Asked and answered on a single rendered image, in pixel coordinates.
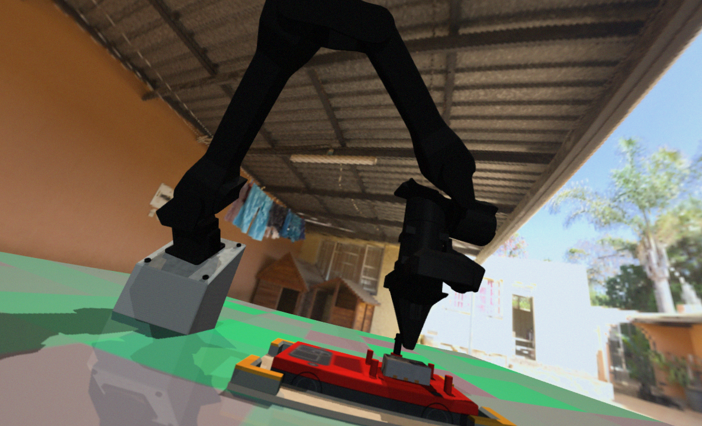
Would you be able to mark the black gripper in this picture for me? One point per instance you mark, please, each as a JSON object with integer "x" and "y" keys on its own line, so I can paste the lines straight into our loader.
{"x": 416, "y": 282}

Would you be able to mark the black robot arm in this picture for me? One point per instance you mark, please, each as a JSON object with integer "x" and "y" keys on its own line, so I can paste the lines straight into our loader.
{"x": 290, "y": 33}

